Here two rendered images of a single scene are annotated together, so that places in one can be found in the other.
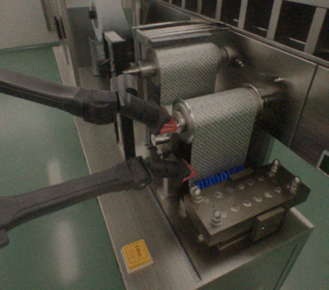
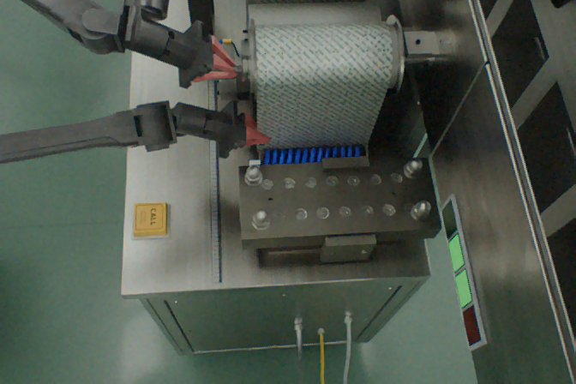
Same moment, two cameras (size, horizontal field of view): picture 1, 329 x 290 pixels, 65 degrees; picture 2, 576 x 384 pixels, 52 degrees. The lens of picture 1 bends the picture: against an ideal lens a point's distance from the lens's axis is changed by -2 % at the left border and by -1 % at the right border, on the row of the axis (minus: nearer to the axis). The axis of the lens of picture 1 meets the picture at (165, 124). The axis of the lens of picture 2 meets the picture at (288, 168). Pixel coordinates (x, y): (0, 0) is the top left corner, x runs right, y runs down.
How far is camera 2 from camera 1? 53 cm
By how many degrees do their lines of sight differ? 31
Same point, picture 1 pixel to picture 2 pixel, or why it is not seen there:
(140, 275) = (146, 247)
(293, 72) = (465, 45)
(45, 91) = not seen: outside the picture
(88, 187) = (62, 144)
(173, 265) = (193, 251)
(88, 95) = (78, 11)
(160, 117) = (195, 63)
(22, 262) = not seen: hidden behind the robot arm
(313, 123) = (457, 146)
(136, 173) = (147, 132)
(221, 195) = (292, 187)
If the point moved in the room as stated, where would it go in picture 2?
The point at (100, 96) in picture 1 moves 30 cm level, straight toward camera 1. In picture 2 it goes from (93, 20) to (41, 201)
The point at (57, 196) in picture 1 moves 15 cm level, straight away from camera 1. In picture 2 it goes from (15, 151) to (14, 73)
